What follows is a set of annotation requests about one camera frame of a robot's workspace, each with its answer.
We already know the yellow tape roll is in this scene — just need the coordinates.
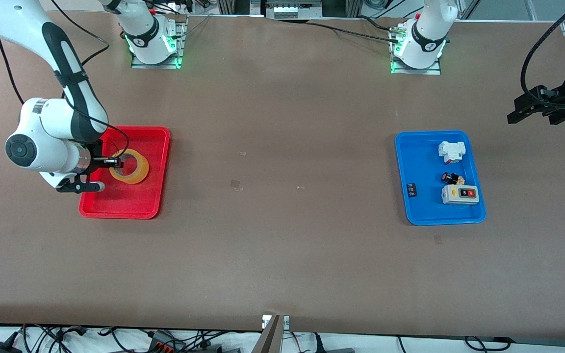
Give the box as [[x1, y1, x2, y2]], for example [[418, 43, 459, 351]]
[[109, 149, 150, 184]]

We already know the red plastic tray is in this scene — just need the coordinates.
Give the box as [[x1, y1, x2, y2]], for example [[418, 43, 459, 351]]
[[79, 126, 171, 220]]

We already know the white circuit breaker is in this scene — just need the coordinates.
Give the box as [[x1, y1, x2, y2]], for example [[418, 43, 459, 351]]
[[438, 141, 467, 164]]

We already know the blue plastic tray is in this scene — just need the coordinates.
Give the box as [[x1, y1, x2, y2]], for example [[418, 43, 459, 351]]
[[395, 130, 487, 226]]

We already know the orange connector box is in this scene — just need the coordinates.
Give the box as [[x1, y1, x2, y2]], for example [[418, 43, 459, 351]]
[[148, 331, 187, 353]]

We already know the grey power strip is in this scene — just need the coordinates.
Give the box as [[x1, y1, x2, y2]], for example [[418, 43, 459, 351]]
[[265, 0, 323, 19]]

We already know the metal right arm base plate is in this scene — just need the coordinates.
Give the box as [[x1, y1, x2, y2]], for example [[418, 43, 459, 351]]
[[130, 17, 188, 70]]

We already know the grey on-off switch box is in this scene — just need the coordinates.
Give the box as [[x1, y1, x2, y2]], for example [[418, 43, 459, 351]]
[[441, 184, 480, 206]]

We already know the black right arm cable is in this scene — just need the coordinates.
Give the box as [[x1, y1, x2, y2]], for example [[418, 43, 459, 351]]
[[0, 0, 111, 106]]

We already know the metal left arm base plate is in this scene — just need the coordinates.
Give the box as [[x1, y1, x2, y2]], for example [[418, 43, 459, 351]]
[[389, 22, 442, 76]]

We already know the grey cable on table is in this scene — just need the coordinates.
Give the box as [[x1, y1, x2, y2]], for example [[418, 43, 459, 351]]
[[180, 14, 214, 37]]

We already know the black cable on table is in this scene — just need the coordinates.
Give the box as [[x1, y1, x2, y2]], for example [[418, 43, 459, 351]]
[[307, 22, 401, 43]]

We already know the black looped cable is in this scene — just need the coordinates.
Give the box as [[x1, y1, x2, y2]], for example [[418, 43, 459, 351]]
[[464, 335, 513, 352]]

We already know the grey metal camera bracket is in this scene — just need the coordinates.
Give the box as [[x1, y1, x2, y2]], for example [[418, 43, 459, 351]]
[[252, 314, 290, 353]]

